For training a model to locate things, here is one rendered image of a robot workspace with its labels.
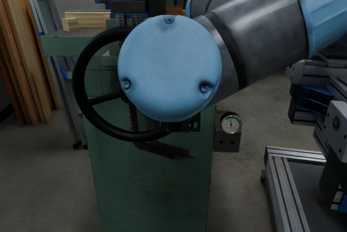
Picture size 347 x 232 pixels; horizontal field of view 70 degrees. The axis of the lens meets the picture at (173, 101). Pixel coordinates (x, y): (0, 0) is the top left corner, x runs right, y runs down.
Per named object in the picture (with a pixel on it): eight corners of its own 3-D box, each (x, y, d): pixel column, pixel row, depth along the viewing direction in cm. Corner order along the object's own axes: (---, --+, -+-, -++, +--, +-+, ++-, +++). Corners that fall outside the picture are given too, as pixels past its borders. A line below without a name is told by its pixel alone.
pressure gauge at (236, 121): (219, 139, 76) (221, 115, 73) (218, 132, 79) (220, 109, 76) (240, 139, 76) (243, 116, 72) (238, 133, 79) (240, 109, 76)
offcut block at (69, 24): (73, 29, 85) (71, 17, 83) (79, 29, 83) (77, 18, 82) (63, 30, 82) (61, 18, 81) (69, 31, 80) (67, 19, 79)
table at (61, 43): (24, 65, 67) (18, 42, 64) (73, 42, 94) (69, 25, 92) (254, 69, 63) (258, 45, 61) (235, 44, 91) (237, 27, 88)
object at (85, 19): (66, 27, 89) (64, 12, 86) (68, 26, 90) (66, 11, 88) (237, 28, 85) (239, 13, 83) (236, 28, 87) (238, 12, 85)
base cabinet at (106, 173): (102, 245, 109) (76, 97, 80) (130, 161, 162) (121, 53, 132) (205, 251, 107) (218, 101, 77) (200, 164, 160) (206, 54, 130)
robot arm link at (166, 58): (255, 83, 16) (138, 141, 16) (227, 100, 27) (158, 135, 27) (200, -18, 17) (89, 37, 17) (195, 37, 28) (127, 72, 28)
